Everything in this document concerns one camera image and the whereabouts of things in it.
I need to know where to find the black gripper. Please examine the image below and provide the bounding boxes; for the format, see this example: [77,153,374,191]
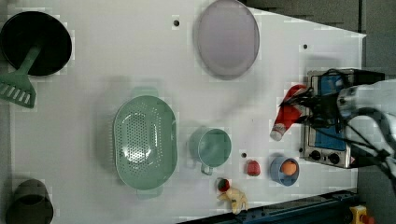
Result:
[280,88,340,128]

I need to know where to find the red ketchup bottle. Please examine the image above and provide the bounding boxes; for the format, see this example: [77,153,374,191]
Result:
[270,84,307,141]

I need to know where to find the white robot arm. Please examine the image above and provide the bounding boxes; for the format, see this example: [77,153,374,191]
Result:
[273,81,395,148]

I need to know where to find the green oval strainer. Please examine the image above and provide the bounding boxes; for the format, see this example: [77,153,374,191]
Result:
[113,87,177,199]

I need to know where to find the silver black toaster oven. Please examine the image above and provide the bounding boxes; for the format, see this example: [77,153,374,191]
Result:
[304,69,385,169]

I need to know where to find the orange fruit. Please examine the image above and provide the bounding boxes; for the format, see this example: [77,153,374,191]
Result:
[280,161,297,175]

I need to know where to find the blue bowl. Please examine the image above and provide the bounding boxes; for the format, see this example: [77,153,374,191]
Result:
[270,156,300,187]

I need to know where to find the pink strawberry toy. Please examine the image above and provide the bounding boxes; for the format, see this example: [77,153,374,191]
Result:
[247,160,261,176]

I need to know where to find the lilac round plate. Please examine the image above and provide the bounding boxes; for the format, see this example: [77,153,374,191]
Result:
[196,0,260,79]

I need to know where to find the green mug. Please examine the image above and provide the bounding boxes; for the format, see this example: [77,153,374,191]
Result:
[188,127,232,175]

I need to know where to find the red strawberry toy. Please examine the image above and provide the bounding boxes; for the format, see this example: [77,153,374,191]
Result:
[218,178,230,192]

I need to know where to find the peeled banana toy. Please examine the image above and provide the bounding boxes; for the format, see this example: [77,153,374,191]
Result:
[218,187,248,215]

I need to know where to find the green spatula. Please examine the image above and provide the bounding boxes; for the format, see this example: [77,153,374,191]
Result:
[0,47,41,108]

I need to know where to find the black pot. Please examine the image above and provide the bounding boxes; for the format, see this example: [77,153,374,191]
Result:
[1,11,72,77]

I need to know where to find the dark grey cup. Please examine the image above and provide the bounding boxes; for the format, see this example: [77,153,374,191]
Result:
[6,179,54,224]

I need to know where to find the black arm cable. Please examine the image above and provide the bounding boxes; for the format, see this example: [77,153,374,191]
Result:
[306,68,396,160]

